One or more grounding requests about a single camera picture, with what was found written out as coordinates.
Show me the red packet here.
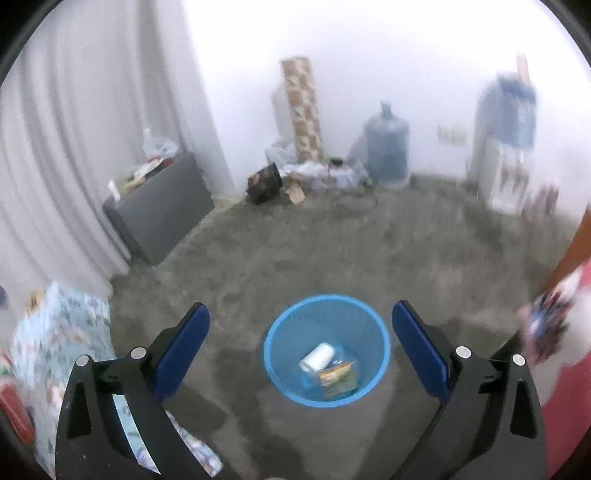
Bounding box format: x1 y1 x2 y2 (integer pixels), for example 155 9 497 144
0 385 35 444

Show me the clutter of small items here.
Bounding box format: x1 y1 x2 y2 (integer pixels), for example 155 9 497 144
108 157 174 199

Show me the green and yellow snack packet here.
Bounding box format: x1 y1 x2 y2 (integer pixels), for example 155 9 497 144
318 361 360 400

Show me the black box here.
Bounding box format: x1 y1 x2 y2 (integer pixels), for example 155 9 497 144
247 163 283 204

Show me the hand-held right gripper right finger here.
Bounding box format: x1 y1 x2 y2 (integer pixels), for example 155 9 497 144
392 300 549 480

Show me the white curtain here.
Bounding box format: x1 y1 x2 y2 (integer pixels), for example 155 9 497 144
0 0 236 319

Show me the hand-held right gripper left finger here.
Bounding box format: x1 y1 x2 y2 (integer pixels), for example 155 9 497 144
54 302 223 480

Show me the small white bottle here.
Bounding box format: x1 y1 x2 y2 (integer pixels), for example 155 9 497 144
299 342 334 373

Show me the clear plastic bag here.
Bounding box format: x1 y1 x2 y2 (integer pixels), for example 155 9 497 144
143 129 178 158

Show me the colourful snack packet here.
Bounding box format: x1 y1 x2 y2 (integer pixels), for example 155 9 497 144
519 288 571 365

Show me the blue plastic mesh basket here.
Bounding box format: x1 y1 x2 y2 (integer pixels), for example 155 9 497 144
263 294 392 409

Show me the patterned cardboard box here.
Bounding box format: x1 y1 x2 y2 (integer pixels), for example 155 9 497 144
280 56 324 163

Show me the wall outlet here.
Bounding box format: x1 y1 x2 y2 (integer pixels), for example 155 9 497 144
436 124 468 146

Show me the grey cabinet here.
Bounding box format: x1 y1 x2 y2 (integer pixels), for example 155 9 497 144
102 152 215 266

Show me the pile of plastic bags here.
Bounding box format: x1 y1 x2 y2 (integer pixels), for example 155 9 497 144
265 141 370 190

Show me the white water dispenser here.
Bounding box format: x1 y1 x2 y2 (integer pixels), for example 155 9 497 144
468 134 532 215

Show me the blue dispenser water bottle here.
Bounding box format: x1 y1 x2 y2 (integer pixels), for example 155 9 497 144
480 74 537 148

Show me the blue water jug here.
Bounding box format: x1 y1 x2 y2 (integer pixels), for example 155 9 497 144
365 100 411 183

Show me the red cloth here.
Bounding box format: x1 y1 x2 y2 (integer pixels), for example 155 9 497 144
538 351 591 480

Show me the floral blue tablecloth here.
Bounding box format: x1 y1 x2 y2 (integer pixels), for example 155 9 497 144
10 282 223 478

